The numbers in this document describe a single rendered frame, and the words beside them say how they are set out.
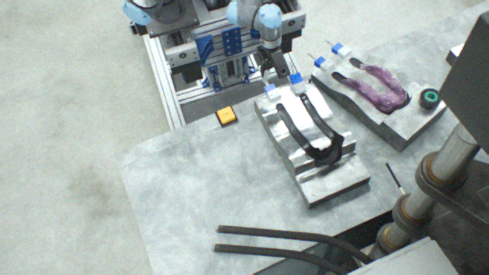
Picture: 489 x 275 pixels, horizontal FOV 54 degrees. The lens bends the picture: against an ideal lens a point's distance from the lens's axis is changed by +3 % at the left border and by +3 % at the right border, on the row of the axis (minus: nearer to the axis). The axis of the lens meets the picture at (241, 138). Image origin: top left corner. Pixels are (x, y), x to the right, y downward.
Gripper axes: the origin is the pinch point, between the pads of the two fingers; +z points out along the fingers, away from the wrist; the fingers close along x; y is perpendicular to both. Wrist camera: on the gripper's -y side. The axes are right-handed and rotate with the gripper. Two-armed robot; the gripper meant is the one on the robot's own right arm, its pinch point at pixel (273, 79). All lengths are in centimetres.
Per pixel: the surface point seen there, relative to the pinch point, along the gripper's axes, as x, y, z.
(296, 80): -10.6, 0.0, 7.5
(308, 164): 2.6, -35.5, 9.6
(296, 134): -0.2, -20.2, 12.4
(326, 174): -3.2, -40.2, 14.8
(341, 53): -36.3, 7.2, 12.8
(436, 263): 5, -91, -46
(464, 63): 1, -71, -91
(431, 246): 3, -87, -46
